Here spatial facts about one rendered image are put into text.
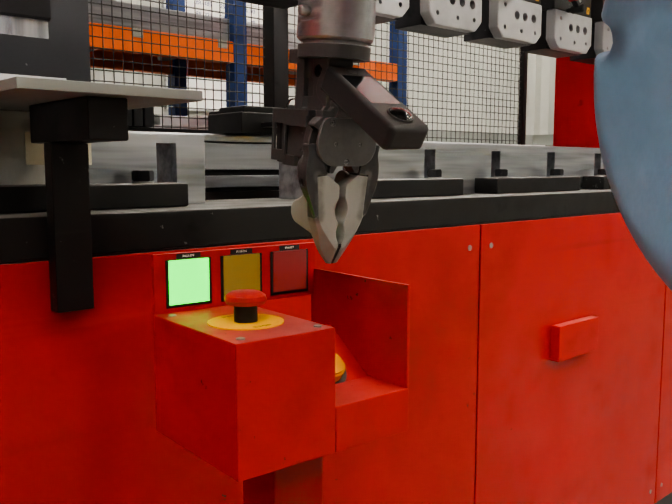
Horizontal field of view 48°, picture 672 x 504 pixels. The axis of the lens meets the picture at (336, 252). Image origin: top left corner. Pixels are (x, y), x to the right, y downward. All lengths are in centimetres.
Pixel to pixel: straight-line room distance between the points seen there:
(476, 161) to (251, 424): 94
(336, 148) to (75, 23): 94
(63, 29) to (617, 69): 141
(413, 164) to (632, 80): 115
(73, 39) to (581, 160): 112
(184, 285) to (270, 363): 16
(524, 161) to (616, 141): 141
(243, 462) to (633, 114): 52
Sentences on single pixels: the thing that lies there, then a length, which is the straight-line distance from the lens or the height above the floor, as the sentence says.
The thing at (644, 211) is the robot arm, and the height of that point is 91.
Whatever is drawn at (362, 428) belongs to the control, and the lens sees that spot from 74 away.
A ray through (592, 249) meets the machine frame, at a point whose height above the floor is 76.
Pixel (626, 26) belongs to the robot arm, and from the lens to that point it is 20.
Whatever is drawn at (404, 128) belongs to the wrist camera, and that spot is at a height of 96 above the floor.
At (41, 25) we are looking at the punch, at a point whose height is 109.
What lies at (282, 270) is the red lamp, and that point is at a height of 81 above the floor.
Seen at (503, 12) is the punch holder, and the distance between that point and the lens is 155.
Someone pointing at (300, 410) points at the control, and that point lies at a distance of 68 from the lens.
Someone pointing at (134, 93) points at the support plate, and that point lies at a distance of 73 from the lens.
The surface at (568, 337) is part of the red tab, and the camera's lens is 154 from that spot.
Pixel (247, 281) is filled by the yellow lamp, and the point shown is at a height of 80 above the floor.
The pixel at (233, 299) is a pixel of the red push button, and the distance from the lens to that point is 69.
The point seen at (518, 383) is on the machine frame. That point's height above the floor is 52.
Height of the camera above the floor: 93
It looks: 6 degrees down
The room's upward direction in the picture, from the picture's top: straight up
